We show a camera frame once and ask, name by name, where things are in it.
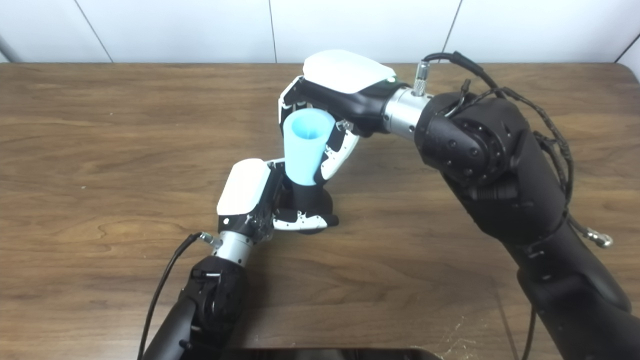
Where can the black flared nozzle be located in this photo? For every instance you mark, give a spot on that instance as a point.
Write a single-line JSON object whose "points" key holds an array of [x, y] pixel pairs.
{"points": [[310, 200]]}

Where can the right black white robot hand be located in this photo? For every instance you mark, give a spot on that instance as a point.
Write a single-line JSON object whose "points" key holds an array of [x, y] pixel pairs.
{"points": [[345, 70]]}

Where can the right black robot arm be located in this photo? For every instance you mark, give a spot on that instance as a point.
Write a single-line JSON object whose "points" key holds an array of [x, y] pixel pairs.
{"points": [[505, 170]]}

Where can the light blue cylinder cup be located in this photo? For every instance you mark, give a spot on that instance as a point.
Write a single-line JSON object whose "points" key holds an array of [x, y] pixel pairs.
{"points": [[302, 155]]}

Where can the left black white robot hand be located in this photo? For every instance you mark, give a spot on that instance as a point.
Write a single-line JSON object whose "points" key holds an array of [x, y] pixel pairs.
{"points": [[242, 187]]}

